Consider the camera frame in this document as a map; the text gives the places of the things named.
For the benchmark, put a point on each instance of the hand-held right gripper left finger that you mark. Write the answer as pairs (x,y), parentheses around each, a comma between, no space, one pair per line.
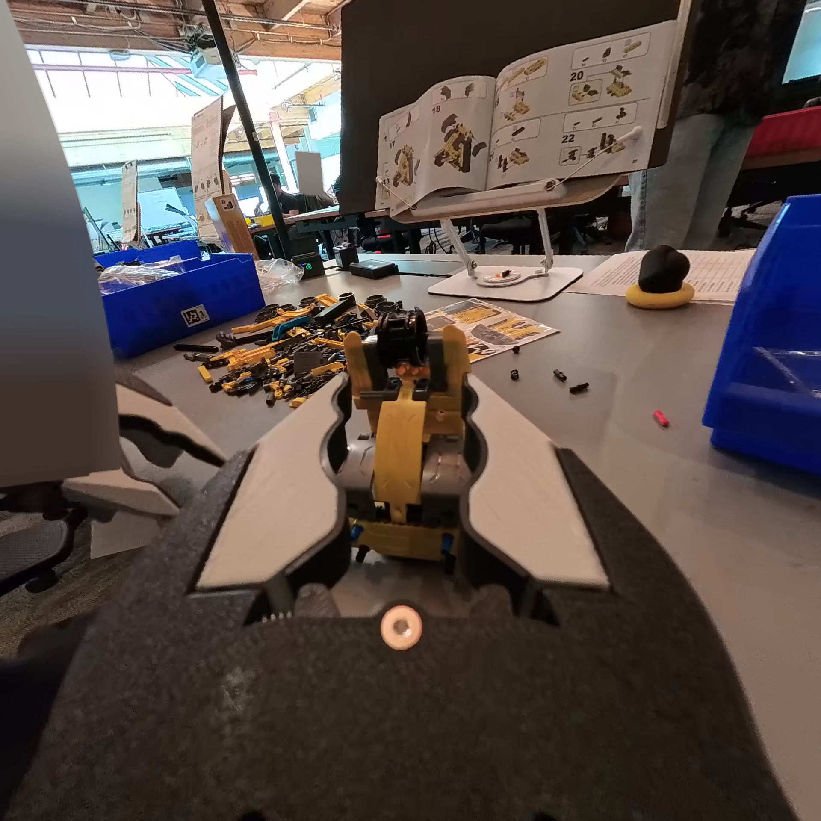
(276,513)

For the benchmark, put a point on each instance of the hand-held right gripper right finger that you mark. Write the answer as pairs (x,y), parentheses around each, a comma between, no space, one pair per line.
(532,507)

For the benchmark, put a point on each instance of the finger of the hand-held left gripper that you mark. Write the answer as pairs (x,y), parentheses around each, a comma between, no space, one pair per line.
(154,404)
(122,491)

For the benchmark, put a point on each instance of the yellow toy brick vehicle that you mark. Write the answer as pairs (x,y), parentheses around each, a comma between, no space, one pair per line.
(397,449)

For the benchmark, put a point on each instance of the black mesh office chair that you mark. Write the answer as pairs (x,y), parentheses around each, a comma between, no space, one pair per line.
(32,545)

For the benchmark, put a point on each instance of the blue plastic bin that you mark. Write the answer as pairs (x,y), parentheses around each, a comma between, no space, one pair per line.
(763,385)
(186,301)

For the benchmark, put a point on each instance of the clear plastic bag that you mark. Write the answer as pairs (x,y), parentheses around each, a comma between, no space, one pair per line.
(279,269)
(138,272)

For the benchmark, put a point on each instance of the pile of toy brick pieces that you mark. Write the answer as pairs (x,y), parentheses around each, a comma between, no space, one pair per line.
(288,353)

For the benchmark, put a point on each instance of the yellow sticker sheet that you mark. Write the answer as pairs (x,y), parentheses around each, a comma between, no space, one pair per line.
(494,327)

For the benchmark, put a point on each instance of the cardboard box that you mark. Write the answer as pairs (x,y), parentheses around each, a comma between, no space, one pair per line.
(229,224)

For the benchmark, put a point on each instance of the narrow cardboard sheet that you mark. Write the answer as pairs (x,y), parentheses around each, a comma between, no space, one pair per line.
(128,199)

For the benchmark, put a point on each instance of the black charger with green light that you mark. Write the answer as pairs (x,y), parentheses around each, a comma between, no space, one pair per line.
(308,264)

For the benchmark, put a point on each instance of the white book stand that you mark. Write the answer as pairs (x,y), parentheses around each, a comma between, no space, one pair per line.
(507,282)

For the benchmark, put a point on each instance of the small black device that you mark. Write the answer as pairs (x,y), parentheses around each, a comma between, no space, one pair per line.
(346,255)

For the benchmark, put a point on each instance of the paper sheet with printed table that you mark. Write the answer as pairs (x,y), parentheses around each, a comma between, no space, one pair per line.
(609,276)

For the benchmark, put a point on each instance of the flat black box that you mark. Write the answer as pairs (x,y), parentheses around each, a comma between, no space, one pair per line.
(373,267)

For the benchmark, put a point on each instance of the tall cardboard sheet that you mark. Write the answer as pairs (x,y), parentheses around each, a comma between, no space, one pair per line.
(208,147)

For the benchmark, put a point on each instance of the black pole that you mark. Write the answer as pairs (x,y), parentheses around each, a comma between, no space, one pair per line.
(247,128)

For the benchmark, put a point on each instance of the instruction booklet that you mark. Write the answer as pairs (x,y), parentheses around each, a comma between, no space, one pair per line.
(526,115)

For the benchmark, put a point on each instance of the red table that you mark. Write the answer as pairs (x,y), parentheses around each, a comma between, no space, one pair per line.
(786,134)

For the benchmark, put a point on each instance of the black divider panel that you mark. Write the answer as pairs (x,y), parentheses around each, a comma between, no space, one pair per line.
(481,38)

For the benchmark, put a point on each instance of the computer monitor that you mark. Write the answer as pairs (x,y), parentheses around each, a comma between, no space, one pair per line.
(802,38)

